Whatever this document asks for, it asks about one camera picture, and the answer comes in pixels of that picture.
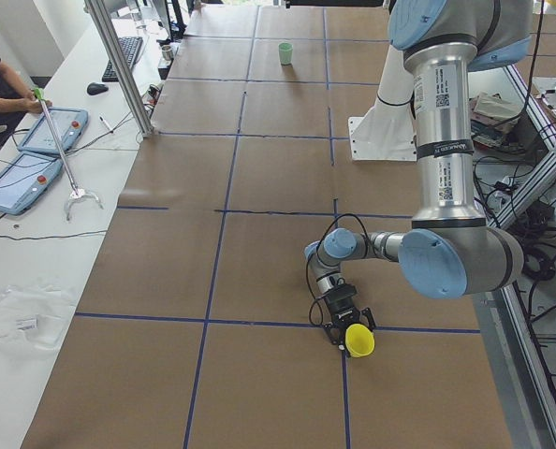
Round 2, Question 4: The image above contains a yellow cup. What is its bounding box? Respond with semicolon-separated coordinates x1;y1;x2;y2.
344;324;375;358

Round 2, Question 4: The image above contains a blue teach pendant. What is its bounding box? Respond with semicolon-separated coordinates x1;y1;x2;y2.
0;152;62;215
16;107;90;156

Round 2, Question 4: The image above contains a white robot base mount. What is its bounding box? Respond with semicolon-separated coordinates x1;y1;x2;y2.
348;46;416;162

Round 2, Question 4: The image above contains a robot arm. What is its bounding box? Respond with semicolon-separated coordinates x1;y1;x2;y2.
304;1;533;357

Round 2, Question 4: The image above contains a metal reacher grabber tool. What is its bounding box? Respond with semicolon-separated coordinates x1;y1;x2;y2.
33;87;104;222

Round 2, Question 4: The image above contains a far blue teach pendant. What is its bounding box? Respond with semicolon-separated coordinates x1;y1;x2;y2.
16;107;90;156

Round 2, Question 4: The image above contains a metal cup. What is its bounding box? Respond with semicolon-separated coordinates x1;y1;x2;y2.
161;45;174;61

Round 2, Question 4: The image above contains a near blue teach pendant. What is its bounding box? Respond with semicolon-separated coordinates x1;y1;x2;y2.
0;152;62;215

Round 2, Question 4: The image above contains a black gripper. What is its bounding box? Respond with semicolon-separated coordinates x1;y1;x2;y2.
323;283;376;349

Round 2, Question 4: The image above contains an aluminium frame post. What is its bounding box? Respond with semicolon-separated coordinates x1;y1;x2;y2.
85;0;154;138

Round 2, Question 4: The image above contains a stack of papers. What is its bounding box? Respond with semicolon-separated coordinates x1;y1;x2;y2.
469;93;521;148

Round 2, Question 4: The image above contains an aluminium frame rail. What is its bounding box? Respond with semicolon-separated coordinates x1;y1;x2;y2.
495;125;556;230

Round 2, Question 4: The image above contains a black keyboard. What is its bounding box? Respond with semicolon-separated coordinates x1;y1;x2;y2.
101;36;145;82

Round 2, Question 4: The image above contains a clear plastic bag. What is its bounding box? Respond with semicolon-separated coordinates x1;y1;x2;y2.
0;282;79;359

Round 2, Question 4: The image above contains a green cup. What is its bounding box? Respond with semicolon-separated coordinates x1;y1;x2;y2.
278;42;293;65

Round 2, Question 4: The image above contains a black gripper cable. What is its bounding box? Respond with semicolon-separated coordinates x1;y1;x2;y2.
303;213;364;328

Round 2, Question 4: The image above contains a black computer mouse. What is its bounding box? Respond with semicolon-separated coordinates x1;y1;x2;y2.
86;82;109;96

